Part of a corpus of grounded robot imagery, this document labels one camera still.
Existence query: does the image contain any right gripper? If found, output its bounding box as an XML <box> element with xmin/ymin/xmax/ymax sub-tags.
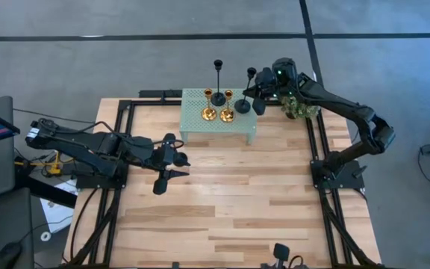
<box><xmin>243</xmin><ymin>67</ymin><xmax>281</xmax><ymax>117</ymax></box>

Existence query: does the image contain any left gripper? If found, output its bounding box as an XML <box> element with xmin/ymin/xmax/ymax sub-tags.
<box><xmin>145</xmin><ymin>141</ymin><xmax>191</xmax><ymax>197</ymax></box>

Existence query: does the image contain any gold candlestick holder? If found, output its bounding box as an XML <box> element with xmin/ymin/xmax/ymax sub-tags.
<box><xmin>201</xmin><ymin>87</ymin><xmax>218</xmax><ymax>122</ymax></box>
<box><xmin>219</xmin><ymin>89</ymin><xmax>236</xmax><ymax>123</ymax></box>

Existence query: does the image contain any small green potted plant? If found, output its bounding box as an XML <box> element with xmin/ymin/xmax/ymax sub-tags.
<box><xmin>280</xmin><ymin>95</ymin><xmax>320</xmax><ymax>120</ymax></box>

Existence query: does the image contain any green perforated metal riser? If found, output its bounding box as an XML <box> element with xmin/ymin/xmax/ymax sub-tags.
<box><xmin>178</xmin><ymin>87</ymin><xmax>258</xmax><ymax>146</ymax></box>

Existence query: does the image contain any yellow clamp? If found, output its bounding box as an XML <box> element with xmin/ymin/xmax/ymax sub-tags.
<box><xmin>46</xmin><ymin>152</ymin><xmax>66</xmax><ymax>176</ymax></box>

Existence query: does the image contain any white paper sheet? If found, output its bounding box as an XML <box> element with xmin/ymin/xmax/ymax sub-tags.
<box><xmin>38</xmin><ymin>179</ymin><xmax>77</xmax><ymax>235</ymax></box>

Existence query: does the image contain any black desk leg bar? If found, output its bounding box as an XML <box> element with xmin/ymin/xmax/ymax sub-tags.
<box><xmin>15</xmin><ymin>156</ymin><xmax>78</xmax><ymax>208</ymax></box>

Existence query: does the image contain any dark desk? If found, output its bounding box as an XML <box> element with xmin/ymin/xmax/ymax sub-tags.
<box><xmin>0</xmin><ymin>186</ymin><xmax>36</xmax><ymax>269</ymax></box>

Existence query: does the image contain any computer mouse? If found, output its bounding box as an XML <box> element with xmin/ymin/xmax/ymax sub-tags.
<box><xmin>0</xmin><ymin>241</ymin><xmax>24</xmax><ymax>269</ymax></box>

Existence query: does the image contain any black aluminium frame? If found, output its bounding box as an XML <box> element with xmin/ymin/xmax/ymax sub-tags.
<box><xmin>63</xmin><ymin>89</ymin><xmax>384</xmax><ymax>269</ymax></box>

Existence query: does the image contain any black device with cable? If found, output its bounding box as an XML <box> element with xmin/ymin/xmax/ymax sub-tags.
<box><xmin>259</xmin><ymin>242</ymin><xmax>309</xmax><ymax>269</ymax></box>

